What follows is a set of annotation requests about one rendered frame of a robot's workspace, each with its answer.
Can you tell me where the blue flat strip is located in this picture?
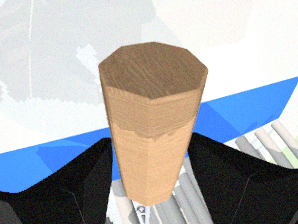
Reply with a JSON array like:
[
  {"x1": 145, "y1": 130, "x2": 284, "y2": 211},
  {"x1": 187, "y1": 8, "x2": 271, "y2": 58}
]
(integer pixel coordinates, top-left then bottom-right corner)
[{"x1": 0, "y1": 76, "x2": 298, "y2": 193}]

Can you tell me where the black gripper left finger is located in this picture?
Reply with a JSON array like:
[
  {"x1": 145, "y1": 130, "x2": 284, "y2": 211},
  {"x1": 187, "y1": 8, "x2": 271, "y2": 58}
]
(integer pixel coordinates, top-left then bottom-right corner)
[{"x1": 0, "y1": 137, "x2": 113, "y2": 224}]

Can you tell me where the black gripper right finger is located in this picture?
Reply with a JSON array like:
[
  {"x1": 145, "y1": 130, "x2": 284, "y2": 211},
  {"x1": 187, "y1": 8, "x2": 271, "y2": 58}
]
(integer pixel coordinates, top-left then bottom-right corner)
[{"x1": 186, "y1": 132, "x2": 298, "y2": 224}]

